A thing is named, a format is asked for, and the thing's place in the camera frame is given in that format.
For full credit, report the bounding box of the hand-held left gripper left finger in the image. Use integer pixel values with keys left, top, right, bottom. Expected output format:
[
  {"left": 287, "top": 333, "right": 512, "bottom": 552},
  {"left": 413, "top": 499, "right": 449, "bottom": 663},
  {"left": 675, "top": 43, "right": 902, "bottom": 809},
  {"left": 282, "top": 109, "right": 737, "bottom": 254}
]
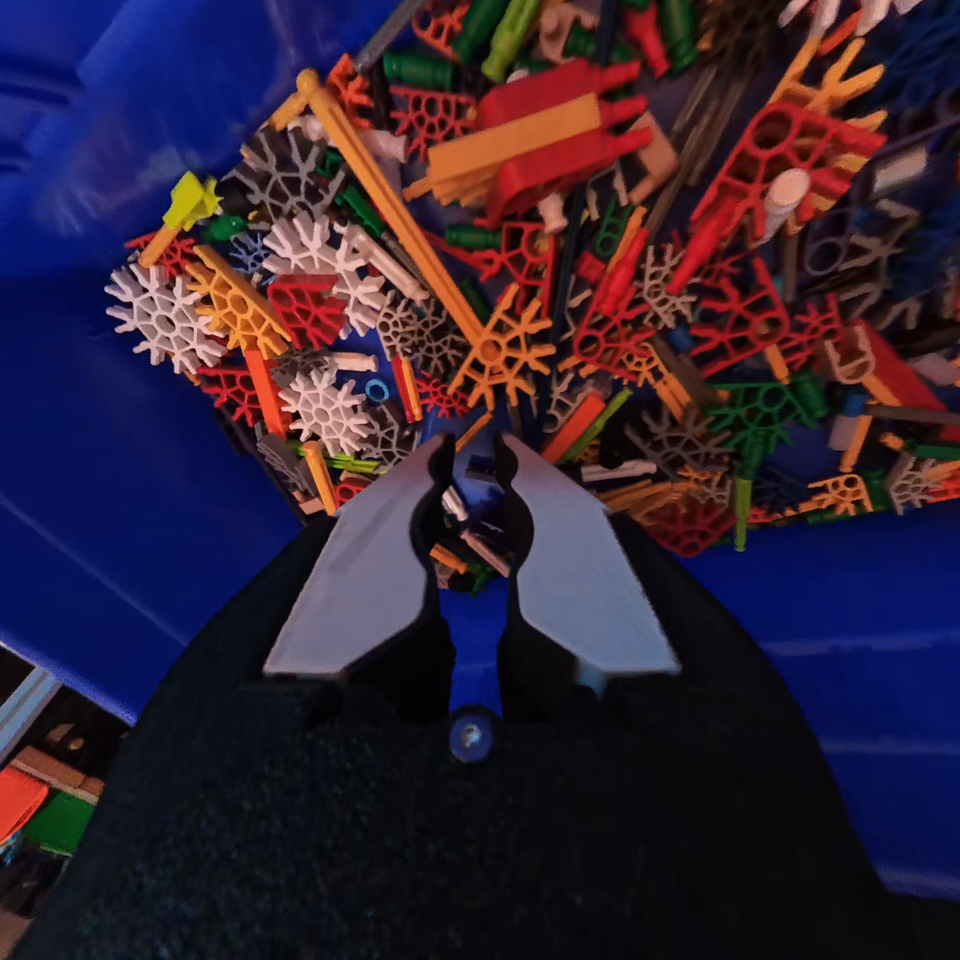
[{"left": 262, "top": 432, "right": 457, "bottom": 679}]

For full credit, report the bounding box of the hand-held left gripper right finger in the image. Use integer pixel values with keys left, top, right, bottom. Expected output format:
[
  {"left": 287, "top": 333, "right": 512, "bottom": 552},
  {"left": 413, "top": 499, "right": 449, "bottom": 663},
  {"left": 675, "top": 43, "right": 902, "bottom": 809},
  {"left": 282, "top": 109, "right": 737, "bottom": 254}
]
[{"left": 497, "top": 431, "right": 682, "bottom": 700}]

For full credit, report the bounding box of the blue plastic bin with tag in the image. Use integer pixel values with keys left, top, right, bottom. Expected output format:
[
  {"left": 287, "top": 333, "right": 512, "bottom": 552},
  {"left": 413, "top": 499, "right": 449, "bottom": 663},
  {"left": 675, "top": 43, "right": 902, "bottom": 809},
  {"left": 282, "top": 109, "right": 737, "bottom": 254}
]
[{"left": 0, "top": 0, "right": 960, "bottom": 901}]

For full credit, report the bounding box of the pile of colourful toy pieces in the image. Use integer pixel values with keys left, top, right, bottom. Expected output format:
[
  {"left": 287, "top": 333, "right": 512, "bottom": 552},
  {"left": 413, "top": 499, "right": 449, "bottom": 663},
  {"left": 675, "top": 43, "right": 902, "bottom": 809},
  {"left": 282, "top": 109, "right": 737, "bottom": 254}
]
[{"left": 105, "top": 0, "right": 960, "bottom": 597}]

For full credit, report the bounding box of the orange plastic object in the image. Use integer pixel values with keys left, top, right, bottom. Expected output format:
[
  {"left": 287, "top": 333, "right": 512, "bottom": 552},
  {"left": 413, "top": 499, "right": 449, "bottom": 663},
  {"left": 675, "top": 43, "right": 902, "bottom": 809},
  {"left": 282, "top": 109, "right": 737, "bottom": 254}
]
[{"left": 0, "top": 765, "right": 50, "bottom": 845}]

